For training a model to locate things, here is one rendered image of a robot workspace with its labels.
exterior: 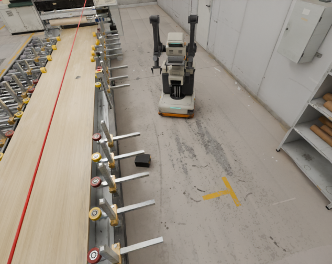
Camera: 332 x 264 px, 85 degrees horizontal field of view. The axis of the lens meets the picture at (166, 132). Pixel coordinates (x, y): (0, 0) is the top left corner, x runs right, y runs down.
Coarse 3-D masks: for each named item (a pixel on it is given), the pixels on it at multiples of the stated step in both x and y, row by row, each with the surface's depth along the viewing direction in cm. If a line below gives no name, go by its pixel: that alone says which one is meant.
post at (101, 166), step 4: (100, 164) 122; (104, 164) 125; (100, 168) 122; (104, 168) 124; (104, 172) 127; (108, 172) 133; (104, 176) 130; (108, 176) 131; (108, 180) 135; (112, 180) 140; (108, 184) 138; (112, 184) 140; (116, 188) 151; (116, 192) 149
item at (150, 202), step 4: (152, 200) 134; (136, 204) 133; (140, 204) 133; (144, 204) 132; (148, 204) 132; (152, 204) 134; (120, 208) 131; (124, 208) 131; (128, 208) 131; (132, 208) 131; (136, 208) 132; (104, 212) 130; (120, 212) 130; (124, 212) 131; (104, 216) 128
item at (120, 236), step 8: (112, 96) 256; (112, 104) 243; (112, 112) 232; (112, 120) 220; (112, 128) 211; (112, 152) 186; (120, 176) 172; (120, 184) 162; (120, 192) 155; (112, 200) 151; (120, 200) 150; (120, 216) 141; (120, 224) 135; (120, 232) 133; (120, 240) 130
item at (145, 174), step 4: (144, 172) 151; (148, 172) 151; (128, 176) 149; (132, 176) 149; (136, 176) 149; (140, 176) 149; (144, 176) 150; (116, 180) 147; (120, 180) 147; (124, 180) 147; (128, 180) 149; (104, 184) 145; (96, 188) 145
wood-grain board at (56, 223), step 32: (64, 32) 404; (64, 64) 290; (32, 96) 229; (64, 96) 226; (32, 128) 187; (64, 128) 185; (32, 160) 158; (64, 160) 157; (0, 192) 138; (32, 192) 137; (64, 192) 136; (0, 224) 122; (32, 224) 121; (64, 224) 120; (0, 256) 109; (32, 256) 108; (64, 256) 107
